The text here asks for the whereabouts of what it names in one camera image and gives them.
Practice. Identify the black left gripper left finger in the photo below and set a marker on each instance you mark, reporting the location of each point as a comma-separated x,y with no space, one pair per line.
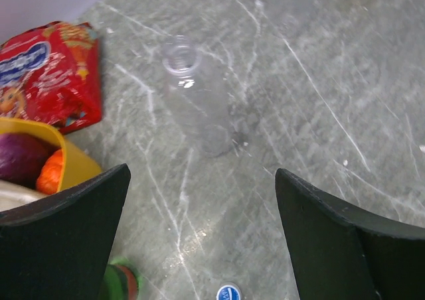
58,247

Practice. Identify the blue bottle cap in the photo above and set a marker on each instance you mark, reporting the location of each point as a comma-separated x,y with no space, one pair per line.
229,291

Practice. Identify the green glass bottle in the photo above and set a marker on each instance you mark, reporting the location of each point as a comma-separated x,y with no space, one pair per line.
121,281

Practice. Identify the yellow plastic basket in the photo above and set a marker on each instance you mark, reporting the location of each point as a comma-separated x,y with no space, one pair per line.
77,166

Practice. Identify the purple toy onion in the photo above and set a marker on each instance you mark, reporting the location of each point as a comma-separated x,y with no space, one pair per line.
22,158

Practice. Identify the red snack bag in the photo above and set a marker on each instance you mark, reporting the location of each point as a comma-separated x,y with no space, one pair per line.
51,74

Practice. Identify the orange toy fruit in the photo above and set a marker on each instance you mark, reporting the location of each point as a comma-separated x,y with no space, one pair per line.
49,178

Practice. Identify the cream brown toy mushroom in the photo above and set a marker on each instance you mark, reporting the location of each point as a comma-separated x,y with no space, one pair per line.
13,196

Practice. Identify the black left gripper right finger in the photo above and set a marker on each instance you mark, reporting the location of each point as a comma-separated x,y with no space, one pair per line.
341,251

